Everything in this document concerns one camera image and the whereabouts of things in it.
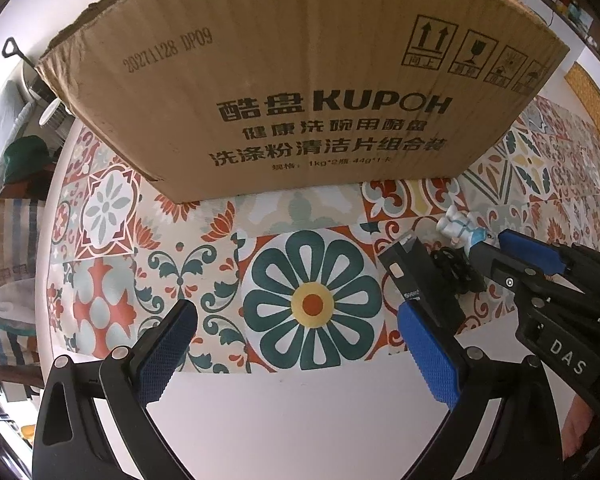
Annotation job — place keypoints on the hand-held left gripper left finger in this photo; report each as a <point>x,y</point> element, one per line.
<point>165,355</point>

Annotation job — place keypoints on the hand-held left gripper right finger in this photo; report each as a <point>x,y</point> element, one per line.
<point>430,355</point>

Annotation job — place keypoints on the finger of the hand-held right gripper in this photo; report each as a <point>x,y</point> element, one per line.
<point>500,270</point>
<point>530,252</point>

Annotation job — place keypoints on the white and blue figurine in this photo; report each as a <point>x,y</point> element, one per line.
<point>457,225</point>

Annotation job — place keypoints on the brown cardboard box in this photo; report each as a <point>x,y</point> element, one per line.
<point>280,60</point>

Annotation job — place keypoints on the person's right forearm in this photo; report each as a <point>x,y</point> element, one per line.
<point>582,430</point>

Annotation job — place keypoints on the patterned table runner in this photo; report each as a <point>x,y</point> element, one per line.
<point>310,305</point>

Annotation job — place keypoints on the yellow woven box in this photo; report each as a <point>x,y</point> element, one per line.
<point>595,105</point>

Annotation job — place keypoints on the striped fabric bag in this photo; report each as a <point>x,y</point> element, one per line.
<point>5,260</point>

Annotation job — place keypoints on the green cloth item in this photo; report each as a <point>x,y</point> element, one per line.
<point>25,152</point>

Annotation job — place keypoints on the grey sofa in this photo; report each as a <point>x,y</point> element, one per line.
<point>2,110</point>

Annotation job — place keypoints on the wooden wall shelf unit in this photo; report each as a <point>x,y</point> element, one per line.
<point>580,15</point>

